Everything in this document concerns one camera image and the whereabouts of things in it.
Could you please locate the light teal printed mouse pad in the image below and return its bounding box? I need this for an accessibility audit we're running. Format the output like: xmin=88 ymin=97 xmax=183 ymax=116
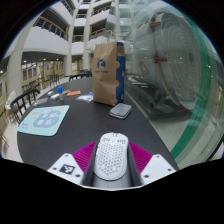
xmin=17 ymin=105 xmax=70 ymax=137

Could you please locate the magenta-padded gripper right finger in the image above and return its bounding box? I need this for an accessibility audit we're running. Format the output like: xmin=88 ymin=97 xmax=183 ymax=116
xmin=127 ymin=141 xmax=177 ymax=187

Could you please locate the group of dark chairs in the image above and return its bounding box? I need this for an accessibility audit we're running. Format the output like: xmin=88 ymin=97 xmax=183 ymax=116
xmin=21 ymin=73 xmax=62 ymax=93

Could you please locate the white perforated computer mouse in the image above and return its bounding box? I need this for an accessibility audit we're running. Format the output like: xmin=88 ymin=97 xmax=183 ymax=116
xmin=93 ymin=132 xmax=130 ymax=182

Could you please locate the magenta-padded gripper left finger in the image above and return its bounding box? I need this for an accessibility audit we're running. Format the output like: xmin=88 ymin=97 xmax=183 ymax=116
xmin=47 ymin=141 xmax=98 ymax=188

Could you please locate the brown paper bag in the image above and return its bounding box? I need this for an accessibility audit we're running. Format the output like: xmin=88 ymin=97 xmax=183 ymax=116
xmin=91 ymin=29 xmax=127 ymax=107

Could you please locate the white and blue plastic packet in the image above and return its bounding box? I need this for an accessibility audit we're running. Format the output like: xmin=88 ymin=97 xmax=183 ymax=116
xmin=76 ymin=92 xmax=94 ymax=103

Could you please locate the clear plastic packet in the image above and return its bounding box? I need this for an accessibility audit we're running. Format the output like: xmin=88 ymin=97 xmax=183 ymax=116
xmin=33 ymin=97 xmax=49 ymax=107

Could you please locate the orange packet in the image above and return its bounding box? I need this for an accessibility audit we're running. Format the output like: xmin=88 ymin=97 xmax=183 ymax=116
xmin=66 ymin=90 xmax=82 ymax=97

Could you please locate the black wooden chair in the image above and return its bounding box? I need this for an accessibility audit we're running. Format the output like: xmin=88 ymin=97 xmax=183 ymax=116
xmin=68 ymin=72 xmax=93 ymax=82
xmin=9 ymin=88 xmax=41 ymax=125

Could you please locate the small blue-capped bottle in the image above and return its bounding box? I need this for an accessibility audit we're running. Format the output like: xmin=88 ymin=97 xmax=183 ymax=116
xmin=57 ymin=86 xmax=64 ymax=101

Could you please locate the white wire chair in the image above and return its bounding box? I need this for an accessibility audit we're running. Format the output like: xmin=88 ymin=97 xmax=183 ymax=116
xmin=4 ymin=90 xmax=17 ymax=111

